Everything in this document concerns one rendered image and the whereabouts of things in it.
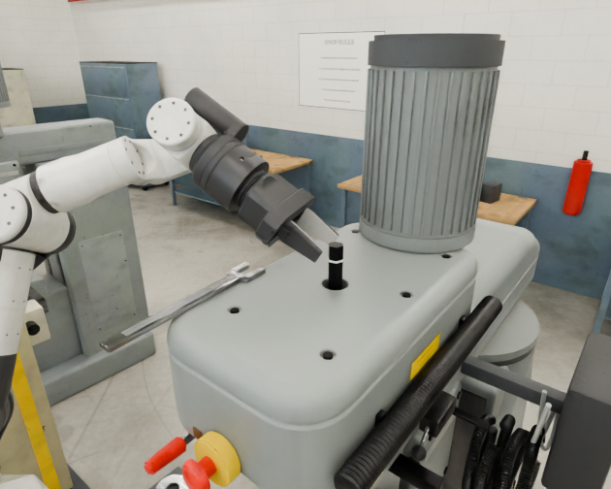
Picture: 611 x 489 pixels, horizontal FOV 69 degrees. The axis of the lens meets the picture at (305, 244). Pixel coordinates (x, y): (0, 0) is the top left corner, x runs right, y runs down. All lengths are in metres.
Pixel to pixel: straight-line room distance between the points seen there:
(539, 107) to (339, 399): 4.44
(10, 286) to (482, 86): 0.71
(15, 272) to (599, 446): 0.88
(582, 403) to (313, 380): 0.47
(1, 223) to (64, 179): 0.09
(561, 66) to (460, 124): 4.06
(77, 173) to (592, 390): 0.81
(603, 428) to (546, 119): 4.11
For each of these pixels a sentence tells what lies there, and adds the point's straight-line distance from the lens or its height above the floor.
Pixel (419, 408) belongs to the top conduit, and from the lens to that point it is 0.58.
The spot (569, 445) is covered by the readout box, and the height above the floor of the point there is 1.62.
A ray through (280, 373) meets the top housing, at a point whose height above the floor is 1.89.
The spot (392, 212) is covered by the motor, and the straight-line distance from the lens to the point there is 0.72.
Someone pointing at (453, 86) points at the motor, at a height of 2.14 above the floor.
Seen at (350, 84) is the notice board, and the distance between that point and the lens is 5.57.
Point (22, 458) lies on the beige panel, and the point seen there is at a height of 0.39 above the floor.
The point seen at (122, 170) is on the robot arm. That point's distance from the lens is 0.68.
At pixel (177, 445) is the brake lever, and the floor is 1.71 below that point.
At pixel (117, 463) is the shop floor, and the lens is 3.08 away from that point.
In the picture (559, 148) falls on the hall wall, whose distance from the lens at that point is 4.79.
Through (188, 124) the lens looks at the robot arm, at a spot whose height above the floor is 2.10.
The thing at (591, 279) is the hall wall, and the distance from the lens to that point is 5.07.
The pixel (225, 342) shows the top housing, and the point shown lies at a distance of 0.52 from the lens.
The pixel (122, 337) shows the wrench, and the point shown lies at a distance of 0.55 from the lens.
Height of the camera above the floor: 2.19
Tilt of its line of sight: 24 degrees down
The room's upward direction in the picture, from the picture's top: straight up
